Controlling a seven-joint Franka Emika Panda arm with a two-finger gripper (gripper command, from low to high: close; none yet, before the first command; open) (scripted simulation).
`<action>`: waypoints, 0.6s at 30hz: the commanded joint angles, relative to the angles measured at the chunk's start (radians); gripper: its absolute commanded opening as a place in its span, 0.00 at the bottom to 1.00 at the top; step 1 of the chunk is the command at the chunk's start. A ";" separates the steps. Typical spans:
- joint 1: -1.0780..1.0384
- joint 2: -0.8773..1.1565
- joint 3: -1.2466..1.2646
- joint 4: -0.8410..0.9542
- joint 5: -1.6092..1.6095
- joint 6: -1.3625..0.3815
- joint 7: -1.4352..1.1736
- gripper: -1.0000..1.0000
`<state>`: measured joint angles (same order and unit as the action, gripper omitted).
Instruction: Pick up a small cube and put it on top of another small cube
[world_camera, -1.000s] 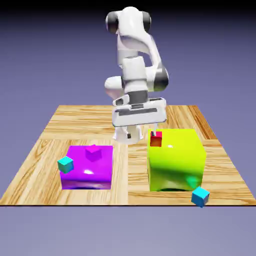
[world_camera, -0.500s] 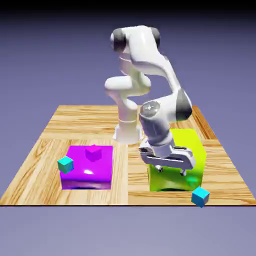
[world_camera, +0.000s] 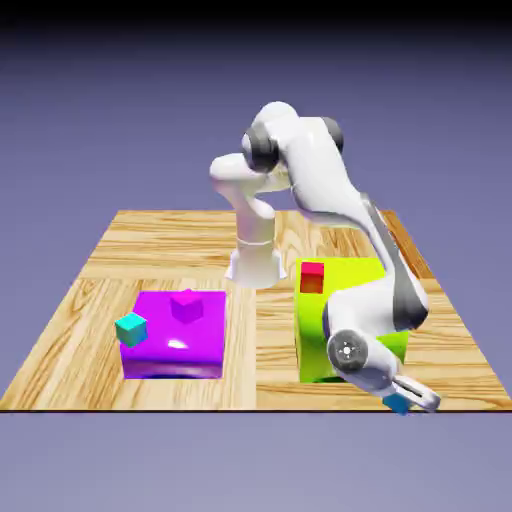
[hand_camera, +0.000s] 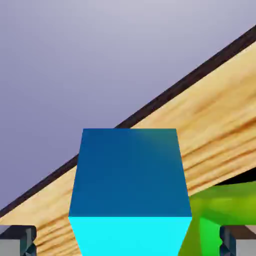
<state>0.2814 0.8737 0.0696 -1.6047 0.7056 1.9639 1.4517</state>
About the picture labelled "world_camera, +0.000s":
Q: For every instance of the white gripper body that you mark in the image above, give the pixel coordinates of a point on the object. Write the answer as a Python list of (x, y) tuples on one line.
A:
[(420, 394)]

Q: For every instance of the small blue cube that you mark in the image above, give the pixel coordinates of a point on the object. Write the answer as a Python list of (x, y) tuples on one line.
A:
[(396, 404)]

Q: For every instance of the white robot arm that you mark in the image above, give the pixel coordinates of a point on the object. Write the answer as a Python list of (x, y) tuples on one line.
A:
[(320, 168)]

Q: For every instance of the small red cube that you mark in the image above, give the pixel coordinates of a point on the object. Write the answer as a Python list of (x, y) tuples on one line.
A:
[(312, 276)]

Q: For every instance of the small magenta cube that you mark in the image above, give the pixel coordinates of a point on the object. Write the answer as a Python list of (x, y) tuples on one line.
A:
[(186, 307)]

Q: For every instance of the small teal cube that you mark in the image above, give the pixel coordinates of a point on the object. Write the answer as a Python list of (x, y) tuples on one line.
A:
[(131, 329)]

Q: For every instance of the large lime green box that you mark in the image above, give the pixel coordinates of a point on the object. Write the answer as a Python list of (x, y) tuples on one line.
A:
[(312, 332)]

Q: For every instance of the large magenta box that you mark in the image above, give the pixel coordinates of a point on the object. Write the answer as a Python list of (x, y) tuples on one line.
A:
[(180, 340)]

